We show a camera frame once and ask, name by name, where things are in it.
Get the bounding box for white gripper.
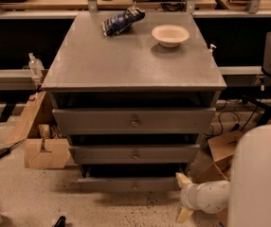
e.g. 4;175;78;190
175;172;230;223

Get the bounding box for grey bottom drawer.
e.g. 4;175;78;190
78;163;187;192

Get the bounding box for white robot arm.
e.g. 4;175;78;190
176;125;271;227

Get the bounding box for grey top drawer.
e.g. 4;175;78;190
52;108;215;135

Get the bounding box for grey drawer cabinet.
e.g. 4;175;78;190
41;10;227;179

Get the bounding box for cardboard box with groceries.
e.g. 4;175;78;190
195;130;247;227

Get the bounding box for black object bottom edge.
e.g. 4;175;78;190
52;216;66;227

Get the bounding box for small left cardboard box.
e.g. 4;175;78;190
7;92;70;169

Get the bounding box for white pump bottle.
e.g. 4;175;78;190
208;44;217;55

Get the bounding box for white paper bowl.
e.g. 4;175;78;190
152;25;190;48

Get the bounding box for blue chip bag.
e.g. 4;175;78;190
102;6;146;37

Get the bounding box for black power adapter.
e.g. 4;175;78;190
0;141;23;159

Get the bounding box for clear plastic bottle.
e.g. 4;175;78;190
28;53;45;77

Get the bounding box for black floor cable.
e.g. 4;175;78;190
205;99;244;138

